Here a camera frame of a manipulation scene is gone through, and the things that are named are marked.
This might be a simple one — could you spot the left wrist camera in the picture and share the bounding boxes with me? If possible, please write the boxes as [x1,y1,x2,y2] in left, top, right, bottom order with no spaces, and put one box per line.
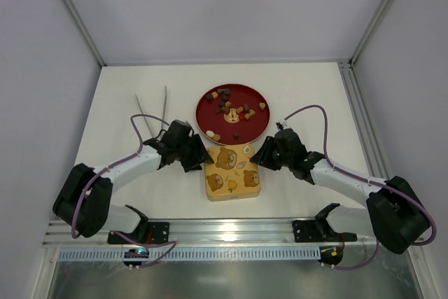
[162,120,193,143]

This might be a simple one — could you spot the left controller board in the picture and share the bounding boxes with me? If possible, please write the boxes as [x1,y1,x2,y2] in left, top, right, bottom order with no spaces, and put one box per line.
[124,248,149,259]

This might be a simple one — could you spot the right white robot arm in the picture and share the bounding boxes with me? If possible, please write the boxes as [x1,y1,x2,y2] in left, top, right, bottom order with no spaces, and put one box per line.
[250,128,431,254]

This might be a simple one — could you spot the slotted cable duct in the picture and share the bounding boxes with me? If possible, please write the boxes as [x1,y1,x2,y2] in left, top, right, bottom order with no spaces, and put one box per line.
[57,246,321,262]

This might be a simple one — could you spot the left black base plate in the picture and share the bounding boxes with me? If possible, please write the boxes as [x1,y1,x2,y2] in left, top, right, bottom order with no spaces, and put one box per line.
[107,220,170,245]

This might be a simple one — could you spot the metal tweezers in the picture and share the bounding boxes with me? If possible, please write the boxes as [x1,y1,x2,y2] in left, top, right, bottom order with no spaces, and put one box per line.
[134,85,168,137]

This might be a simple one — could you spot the silver square tin lid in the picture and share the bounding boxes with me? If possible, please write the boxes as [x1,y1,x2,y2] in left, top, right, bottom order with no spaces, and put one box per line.
[204,144,261,202]

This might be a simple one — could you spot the aluminium rail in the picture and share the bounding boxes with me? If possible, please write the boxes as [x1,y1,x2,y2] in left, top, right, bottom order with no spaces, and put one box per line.
[42,217,382,248]

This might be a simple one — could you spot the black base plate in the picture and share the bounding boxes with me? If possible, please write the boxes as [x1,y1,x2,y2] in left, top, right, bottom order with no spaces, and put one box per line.
[292,219,358,243]
[107,220,170,245]

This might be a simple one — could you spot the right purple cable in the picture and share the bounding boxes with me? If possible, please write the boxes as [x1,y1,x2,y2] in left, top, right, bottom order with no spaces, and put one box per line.
[283,104,438,270]

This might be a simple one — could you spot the controller board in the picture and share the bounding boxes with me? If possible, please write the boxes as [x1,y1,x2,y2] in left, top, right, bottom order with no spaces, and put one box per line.
[124,248,149,259]
[320,246,343,260]

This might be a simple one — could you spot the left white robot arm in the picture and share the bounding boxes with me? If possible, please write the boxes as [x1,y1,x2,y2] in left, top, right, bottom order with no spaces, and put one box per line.
[52,132,214,242]

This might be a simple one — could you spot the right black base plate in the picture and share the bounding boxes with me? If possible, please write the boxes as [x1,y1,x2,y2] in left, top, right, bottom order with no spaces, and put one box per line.
[292,219,358,243]

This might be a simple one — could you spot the right controller board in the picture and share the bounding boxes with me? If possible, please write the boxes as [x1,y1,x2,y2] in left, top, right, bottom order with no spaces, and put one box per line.
[320,246,343,260]

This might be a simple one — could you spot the round red tray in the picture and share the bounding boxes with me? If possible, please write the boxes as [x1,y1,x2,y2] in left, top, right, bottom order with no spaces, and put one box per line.
[195,83,270,145]

